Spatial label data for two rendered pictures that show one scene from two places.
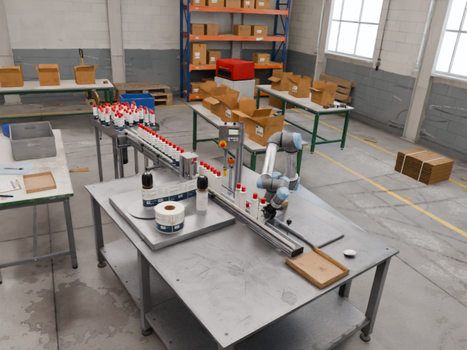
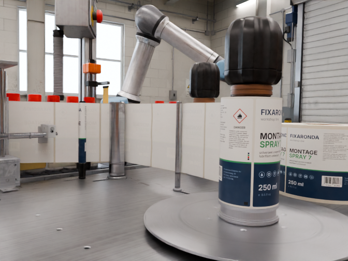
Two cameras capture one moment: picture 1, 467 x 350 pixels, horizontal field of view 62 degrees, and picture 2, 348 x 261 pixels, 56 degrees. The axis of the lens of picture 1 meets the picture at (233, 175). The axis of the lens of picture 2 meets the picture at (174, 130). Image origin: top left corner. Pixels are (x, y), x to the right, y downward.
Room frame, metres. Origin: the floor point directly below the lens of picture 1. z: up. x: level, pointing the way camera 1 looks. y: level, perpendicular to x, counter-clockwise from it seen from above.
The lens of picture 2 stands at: (2.75, 1.10, 1.04)
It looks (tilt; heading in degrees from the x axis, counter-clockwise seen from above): 3 degrees down; 265
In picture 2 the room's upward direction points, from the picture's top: 1 degrees clockwise
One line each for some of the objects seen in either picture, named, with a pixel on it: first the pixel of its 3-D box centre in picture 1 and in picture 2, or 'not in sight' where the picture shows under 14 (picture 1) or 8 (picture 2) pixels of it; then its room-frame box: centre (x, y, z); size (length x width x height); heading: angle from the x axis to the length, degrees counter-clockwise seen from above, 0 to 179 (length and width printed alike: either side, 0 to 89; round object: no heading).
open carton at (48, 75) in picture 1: (48, 74); not in sight; (7.32, 3.54, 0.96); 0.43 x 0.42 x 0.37; 114
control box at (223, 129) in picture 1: (229, 135); (77, 1); (2.97, 0.05, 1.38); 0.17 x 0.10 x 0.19; 93
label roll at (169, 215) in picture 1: (169, 217); (321, 158); (2.37, 0.43, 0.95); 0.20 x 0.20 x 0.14
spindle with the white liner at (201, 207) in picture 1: (201, 194); (203, 118); (2.60, 0.22, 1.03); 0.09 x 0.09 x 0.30
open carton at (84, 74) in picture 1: (85, 73); not in sight; (7.65, 2.97, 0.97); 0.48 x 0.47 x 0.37; 29
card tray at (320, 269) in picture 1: (317, 265); not in sight; (2.04, -0.56, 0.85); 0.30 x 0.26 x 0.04; 38
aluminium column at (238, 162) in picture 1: (238, 162); (87, 75); (2.95, -0.04, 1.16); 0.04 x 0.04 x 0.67; 38
